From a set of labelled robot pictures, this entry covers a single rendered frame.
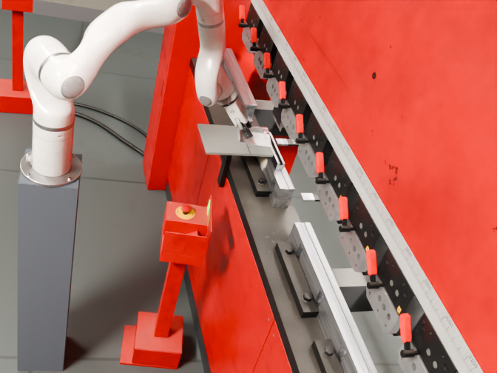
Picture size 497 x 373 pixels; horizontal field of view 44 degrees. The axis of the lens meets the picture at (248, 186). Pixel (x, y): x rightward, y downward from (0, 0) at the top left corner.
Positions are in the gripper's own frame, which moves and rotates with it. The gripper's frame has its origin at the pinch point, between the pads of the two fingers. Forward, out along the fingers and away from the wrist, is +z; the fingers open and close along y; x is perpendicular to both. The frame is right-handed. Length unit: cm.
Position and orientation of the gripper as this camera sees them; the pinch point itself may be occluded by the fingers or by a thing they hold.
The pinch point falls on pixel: (246, 129)
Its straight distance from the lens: 234.1
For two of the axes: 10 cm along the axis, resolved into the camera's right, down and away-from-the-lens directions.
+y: -0.7, -6.4, 7.7
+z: 4.4, 6.7, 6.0
